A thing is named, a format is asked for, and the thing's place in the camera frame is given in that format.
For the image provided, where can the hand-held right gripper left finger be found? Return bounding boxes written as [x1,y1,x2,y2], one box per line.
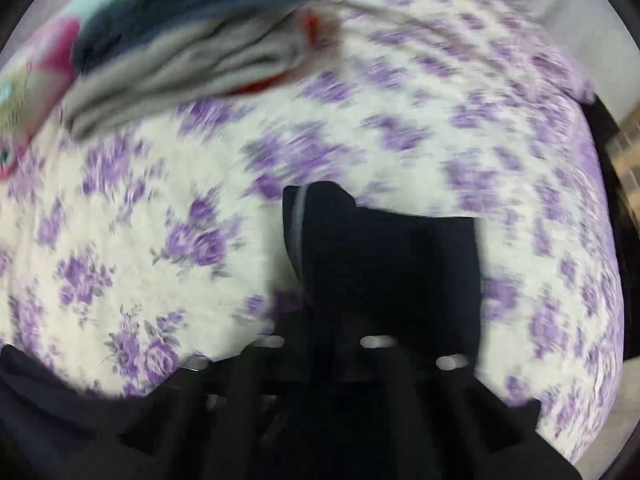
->
[122,290,326,480]

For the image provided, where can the folded floral quilt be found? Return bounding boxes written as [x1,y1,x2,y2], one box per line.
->
[0,0,143,182]

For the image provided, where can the folded grey pants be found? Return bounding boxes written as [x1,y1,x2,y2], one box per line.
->
[62,2,321,142]

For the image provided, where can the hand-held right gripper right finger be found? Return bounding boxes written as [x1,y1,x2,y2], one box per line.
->
[327,310,543,480]

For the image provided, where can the purple floral bed sheet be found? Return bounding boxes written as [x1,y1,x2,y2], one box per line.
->
[0,0,627,467]

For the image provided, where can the dark navy pants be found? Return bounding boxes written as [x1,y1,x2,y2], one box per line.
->
[0,180,583,480]

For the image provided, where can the red cloth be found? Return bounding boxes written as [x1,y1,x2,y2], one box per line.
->
[229,9,325,97]

